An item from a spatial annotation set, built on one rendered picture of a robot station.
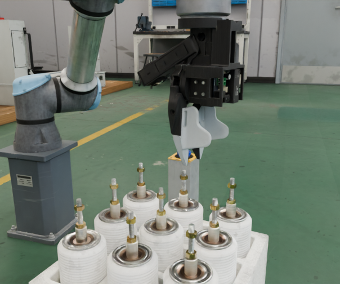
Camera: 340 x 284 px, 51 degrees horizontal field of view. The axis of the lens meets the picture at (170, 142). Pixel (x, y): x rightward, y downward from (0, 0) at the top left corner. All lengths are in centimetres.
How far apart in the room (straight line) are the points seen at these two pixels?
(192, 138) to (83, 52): 62
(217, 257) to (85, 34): 67
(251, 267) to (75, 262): 36
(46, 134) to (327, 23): 503
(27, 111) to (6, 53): 227
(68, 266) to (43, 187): 50
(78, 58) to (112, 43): 541
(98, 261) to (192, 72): 42
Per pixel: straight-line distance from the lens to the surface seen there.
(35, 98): 118
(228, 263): 74
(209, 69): 49
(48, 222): 126
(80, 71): 113
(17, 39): 345
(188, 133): 52
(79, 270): 75
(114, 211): 83
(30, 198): 125
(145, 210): 90
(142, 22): 537
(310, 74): 582
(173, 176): 103
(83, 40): 105
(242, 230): 83
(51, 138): 120
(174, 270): 66
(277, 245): 126
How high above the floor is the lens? 64
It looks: 16 degrees down
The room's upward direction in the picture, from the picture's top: straight up
